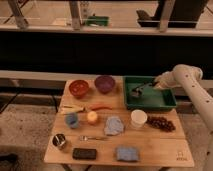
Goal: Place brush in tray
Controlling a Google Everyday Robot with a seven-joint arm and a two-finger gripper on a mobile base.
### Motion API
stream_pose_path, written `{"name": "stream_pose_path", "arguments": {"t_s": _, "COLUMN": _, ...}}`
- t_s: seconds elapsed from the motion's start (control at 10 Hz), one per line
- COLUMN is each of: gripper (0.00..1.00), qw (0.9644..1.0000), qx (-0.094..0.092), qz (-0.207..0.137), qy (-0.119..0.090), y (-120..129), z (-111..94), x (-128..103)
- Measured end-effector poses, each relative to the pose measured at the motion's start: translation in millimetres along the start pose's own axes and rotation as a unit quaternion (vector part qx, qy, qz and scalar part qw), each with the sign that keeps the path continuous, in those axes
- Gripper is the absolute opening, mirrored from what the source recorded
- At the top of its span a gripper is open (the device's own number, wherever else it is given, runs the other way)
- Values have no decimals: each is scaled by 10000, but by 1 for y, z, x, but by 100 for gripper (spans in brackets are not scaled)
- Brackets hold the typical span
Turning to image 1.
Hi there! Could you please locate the wooden table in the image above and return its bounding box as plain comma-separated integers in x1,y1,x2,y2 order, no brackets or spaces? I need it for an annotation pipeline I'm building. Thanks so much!
44,80,194,168

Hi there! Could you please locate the black sponge block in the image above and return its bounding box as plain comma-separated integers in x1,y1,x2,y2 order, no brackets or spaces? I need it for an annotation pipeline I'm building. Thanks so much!
72,148,97,160

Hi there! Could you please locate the blue plastic cup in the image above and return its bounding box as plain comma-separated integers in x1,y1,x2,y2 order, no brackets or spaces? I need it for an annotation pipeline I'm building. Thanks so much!
65,113,79,129

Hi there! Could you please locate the blue sponge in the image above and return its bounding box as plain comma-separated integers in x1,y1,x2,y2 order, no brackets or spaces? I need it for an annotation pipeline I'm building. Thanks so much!
116,146,139,162

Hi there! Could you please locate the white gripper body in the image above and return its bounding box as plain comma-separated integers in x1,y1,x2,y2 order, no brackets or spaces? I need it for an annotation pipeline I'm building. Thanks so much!
154,71,175,90

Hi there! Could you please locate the green box in background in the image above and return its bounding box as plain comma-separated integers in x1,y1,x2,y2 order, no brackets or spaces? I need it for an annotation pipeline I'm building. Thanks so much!
85,16,109,26

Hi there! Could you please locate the bunch of dark grapes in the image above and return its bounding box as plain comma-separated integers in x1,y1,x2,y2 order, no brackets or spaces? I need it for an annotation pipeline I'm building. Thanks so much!
146,116,176,132

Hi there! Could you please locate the purple bowl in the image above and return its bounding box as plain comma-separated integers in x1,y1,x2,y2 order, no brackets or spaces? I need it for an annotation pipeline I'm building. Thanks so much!
94,75,115,94

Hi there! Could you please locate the small metal cup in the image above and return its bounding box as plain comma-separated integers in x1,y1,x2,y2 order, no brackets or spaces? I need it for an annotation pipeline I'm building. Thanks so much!
52,134,66,150

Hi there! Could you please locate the crumpled blue cloth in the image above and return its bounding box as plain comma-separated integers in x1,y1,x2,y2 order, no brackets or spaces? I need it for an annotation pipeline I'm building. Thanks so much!
104,116,124,136

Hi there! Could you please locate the black dish brush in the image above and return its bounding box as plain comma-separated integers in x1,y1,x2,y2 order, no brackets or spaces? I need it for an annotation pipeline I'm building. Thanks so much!
131,82,154,97

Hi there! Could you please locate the metal fork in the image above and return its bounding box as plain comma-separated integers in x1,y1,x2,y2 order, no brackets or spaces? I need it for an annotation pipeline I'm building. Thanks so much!
79,135,107,141

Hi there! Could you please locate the yellow round fruit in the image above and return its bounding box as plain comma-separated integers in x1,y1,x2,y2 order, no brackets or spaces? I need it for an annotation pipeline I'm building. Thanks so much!
87,111,98,124

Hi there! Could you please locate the red bowl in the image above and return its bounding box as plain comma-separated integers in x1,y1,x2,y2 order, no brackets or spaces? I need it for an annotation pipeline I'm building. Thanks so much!
69,80,89,98

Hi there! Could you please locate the white paper cup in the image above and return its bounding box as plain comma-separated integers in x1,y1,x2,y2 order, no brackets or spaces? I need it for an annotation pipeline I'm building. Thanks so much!
131,109,148,129

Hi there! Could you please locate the green plastic tray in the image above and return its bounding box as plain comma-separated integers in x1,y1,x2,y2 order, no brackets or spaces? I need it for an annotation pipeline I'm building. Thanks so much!
123,76,177,111

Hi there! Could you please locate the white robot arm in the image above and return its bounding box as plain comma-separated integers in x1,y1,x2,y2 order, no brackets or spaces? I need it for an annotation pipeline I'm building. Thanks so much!
154,64,213,171

